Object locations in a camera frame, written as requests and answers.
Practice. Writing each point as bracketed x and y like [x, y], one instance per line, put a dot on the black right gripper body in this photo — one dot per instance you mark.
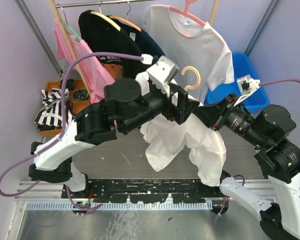
[234, 117]

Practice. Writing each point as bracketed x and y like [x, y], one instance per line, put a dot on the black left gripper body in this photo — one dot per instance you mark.
[176, 113]

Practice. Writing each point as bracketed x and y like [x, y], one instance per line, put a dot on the cream wooden hanger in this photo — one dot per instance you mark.
[196, 78]

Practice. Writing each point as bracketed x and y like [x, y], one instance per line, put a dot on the white t-shirt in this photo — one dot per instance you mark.
[187, 43]
[167, 139]

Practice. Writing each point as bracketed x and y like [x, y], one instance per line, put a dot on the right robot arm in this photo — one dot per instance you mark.
[278, 158]

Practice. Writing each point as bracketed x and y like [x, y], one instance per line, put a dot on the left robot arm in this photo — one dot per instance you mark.
[122, 110]

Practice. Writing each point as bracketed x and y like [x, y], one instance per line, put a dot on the white hanging t-shirt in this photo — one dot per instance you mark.
[187, 43]

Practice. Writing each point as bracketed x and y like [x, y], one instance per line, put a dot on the navy blue t-shirt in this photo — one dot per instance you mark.
[144, 41]

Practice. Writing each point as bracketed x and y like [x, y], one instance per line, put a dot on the pink t-shirt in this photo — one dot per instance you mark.
[95, 72]

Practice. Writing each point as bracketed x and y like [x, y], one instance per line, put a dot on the pink plastic hanger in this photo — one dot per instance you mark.
[185, 12]

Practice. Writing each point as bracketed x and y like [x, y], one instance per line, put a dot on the wooden hanger under navy shirt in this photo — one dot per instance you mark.
[126, 19]

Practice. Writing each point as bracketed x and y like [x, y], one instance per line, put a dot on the black printed t-shirt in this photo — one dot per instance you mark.
[102, 36]

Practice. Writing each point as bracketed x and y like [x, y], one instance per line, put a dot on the wooden hanger under black shirt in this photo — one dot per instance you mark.
[104, 17]

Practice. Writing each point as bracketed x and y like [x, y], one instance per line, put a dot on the green hanger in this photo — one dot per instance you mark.
[74, 34]

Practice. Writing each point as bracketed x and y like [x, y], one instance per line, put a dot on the blue plastic bin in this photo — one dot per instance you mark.
[241, 66]

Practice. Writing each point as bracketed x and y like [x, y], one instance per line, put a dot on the orange wooden organizer tray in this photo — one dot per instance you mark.
[72, 107]

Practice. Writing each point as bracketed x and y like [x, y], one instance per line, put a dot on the green black belt roll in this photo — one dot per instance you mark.
[81, 95]

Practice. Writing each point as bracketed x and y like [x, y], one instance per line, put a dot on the wooden clothes rack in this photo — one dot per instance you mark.
[64, 33]

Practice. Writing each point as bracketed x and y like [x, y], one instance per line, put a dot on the black white striped cloth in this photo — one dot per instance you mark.
[51, 113]

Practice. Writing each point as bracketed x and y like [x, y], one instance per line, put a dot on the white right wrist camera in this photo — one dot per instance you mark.
[247, 86]

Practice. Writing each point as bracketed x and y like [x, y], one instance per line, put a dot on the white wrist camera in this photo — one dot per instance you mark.
[162, 73]
[247, 86]

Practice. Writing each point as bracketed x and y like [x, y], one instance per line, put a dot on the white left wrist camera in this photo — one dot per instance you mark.
[162, 73]

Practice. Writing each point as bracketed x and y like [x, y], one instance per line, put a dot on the perforated metal cable tray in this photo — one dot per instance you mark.
[63, 205]

